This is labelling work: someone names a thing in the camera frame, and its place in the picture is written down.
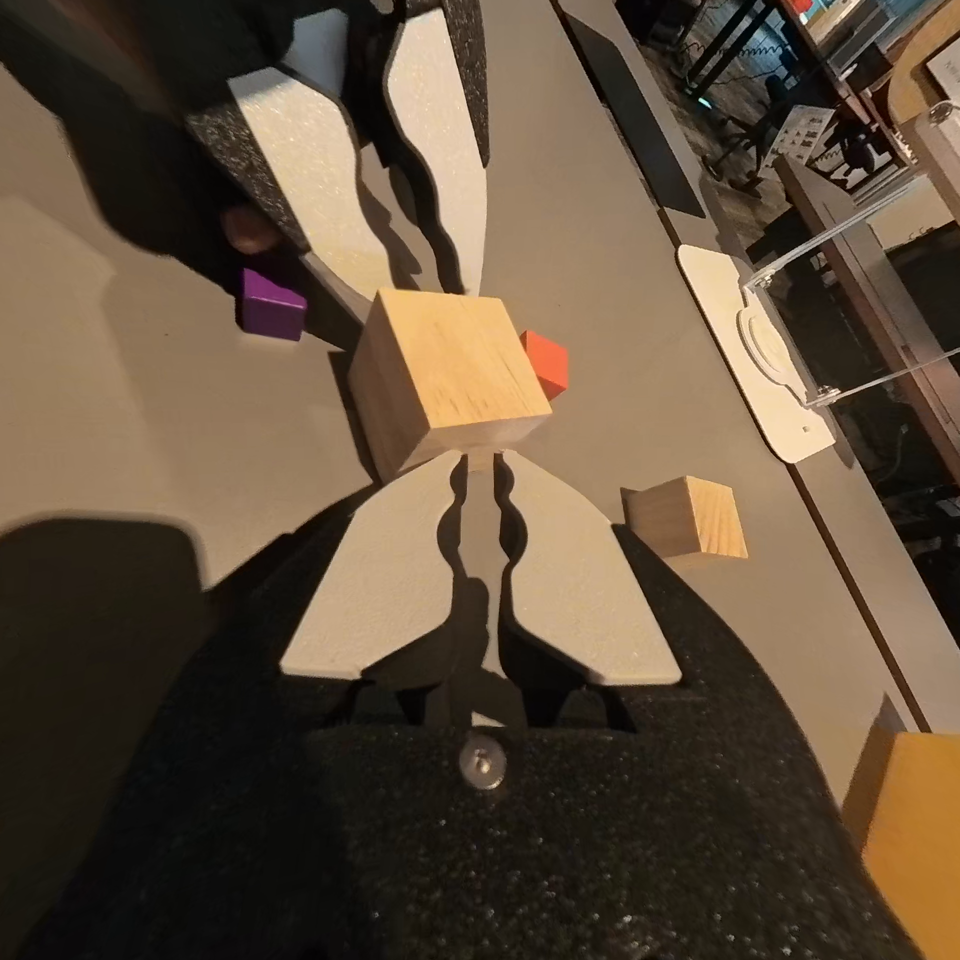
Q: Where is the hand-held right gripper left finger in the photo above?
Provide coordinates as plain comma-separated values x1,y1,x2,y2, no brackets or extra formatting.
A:
281,450,470,680

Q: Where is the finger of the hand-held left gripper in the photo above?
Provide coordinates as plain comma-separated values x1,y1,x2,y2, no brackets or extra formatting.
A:
381,0,492,297
227,66,423,354

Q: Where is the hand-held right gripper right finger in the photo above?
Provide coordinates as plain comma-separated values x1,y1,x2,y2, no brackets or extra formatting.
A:
491,450,684,687

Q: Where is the large natural wooden cube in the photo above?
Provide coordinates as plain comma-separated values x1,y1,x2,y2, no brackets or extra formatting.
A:
347,288,553,483

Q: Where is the person's left hand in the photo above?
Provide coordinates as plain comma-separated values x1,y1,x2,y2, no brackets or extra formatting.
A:
222,204,285,255

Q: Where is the small natural wooden cube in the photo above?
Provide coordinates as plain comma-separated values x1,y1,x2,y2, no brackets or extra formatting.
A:
621,476,750,569

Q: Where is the small purple wooden cube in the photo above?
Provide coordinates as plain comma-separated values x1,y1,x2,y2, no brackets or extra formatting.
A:
238,268,309,343

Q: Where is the small red wooden cube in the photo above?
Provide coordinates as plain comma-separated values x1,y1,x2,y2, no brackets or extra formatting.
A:
519,330,570,402

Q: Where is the white printed sign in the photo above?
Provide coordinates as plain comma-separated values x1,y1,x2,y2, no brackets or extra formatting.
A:
771,105,836,166

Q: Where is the yellow plastic box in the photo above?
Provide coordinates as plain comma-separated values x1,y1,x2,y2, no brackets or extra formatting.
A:
842,723,960,960

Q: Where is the round wooden table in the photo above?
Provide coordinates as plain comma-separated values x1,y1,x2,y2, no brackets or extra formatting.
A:
887,0,960,125

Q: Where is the dark desk cable flap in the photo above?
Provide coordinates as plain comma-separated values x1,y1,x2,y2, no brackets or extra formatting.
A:
558,0,708,220

